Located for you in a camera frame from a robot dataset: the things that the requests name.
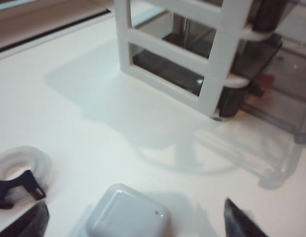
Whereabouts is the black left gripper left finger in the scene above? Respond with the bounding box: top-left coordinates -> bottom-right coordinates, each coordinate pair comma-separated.
0,200 -> 50,237

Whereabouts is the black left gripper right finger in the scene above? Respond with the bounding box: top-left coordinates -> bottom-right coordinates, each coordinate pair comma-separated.
224,198 -> 269,237

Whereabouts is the white earphone case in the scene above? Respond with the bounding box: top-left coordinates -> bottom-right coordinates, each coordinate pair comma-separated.
85,183 -> 172,237

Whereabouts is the clear tape roll black dispenser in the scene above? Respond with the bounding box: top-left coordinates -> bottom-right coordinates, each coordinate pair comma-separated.
0,145 -> 53,210

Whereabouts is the white drawer cabinet frame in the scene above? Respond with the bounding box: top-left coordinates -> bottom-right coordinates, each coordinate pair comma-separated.
114,0 -> 273,121

